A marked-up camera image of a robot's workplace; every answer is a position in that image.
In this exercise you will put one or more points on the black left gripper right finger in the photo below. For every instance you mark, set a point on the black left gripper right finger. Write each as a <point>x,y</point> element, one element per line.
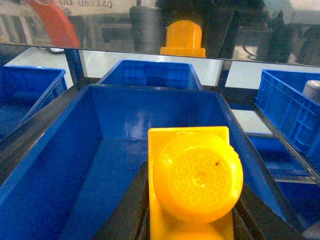
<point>244,225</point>

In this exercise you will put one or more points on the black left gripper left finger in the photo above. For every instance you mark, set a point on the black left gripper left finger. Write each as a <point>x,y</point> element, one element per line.
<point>130,219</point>

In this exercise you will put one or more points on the yellow two-stud toy block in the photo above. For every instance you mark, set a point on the yellow two-stud toy block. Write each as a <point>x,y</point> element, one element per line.
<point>195,178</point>

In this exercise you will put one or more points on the blue ribbed crate right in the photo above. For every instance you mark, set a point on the blue ribbed crate right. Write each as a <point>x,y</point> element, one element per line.
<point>280,98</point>

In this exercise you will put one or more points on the blue bin behind target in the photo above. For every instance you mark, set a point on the blue bin behind target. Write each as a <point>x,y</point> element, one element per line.
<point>152,74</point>

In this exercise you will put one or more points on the grey cylinder in crate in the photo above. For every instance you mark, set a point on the grey cylinder in crate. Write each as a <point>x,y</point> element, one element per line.
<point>312,90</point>

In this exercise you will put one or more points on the blue bin far left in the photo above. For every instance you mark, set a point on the blue bin far left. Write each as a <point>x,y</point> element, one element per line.
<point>24,91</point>

